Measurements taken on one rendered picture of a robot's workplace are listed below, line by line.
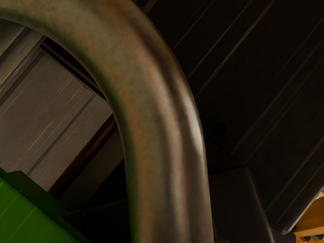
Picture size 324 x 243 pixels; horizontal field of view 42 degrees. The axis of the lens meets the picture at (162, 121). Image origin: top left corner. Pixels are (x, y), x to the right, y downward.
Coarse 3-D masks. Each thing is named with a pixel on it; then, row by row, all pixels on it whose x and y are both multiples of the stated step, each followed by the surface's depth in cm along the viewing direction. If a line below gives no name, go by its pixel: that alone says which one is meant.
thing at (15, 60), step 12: (0, 24) 20; (12, 24) 19; (0, 36) 20; (12, 36) 19; (24, 36) 20; (36, 36) 20; (0, 48) 19; (12, 48) 20; (24, 48) 20; (36, 48) 20; (0, 60) 19; (12, 60) 20; (24, 60) 20; (0, 72) 20; (12, 72) 20; (0, 84) 20
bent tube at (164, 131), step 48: (0, 0) 15; (48, 0) 14; (96, 0) 14; (96, 48) 14; (144, 48) 14; (144, 96) 14; (192, 96) 15; (144, 144) 14; (192, 144) 14; (144, 192) 14; (192, 192) 14; (144, 240) 14; (192, 240) 14
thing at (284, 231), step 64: (192, 0) 26; (256, 0) 26; (320, 0) 25; (64, 64) 31; (192, 64) 25; (256, 64) 25; (320, 64) 24; (256, 128) 24; (320, 128) 24; (320, 192) 23
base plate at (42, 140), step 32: (32, 64) 54; (0, 96) 53; (32, 96) 59; (64, 96) 66; (96, 96) 75; (0, 128) 57; (32, 128) 64; (64, 128) 72; (96, 128) 84; (0, 160) 63; (32, 160) 71; (64, 160) 81
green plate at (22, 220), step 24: (0, 168) 18; (0, 192) 17; (24, 192) 18; (0, 216) 17; (24, 216) 17; (48, 216) 17; (0, 240) 17; (24, 240) 17; (48, 240) 17; (72, 240) 17
